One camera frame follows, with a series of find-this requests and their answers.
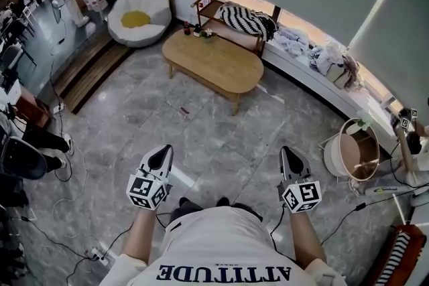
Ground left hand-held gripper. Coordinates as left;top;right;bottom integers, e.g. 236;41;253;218
126;144;175;212

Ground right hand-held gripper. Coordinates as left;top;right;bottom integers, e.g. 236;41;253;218
277;146;322;214

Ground person's right forearm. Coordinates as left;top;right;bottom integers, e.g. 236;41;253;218
287;210;328;271

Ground person's left forearm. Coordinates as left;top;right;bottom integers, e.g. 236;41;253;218
119;206;157;266

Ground wooden coffee table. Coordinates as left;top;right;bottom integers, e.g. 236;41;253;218
161;29;265;117

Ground round white side table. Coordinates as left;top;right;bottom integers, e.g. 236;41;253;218
318;117;381;182

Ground person's dark trousers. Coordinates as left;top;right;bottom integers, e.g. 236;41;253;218
168;200;264;232

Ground white handheld device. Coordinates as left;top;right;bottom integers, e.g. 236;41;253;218
363;184;420;199

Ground person's white printed shirt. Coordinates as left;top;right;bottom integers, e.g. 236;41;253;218
99;206;348;286

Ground pile of pale clothes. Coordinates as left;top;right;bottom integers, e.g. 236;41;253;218
273;26;365;92

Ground wooden step platform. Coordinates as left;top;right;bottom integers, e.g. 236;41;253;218
52;30;135;115

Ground egg-shaped beanbag chair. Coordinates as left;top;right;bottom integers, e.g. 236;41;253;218
107;0;173;48

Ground brown wooden cabinet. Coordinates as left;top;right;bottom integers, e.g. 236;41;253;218
14;86;54;129

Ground red striped bag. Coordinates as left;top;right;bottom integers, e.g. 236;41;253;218
367;223;428;286

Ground black and white striped blanket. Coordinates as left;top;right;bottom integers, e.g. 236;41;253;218
219;4;278;43

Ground wooden bench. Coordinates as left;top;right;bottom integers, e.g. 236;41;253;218
190;0;281;57

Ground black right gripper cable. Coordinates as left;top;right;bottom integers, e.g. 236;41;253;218
269;204;297;262

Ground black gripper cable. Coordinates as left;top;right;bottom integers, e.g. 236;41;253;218
269;204;297;262
65;210;170;282

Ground black floor cable with adapter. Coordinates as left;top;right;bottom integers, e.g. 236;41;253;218
320;190;415;246

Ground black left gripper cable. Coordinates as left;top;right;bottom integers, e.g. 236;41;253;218
65;210;170;282

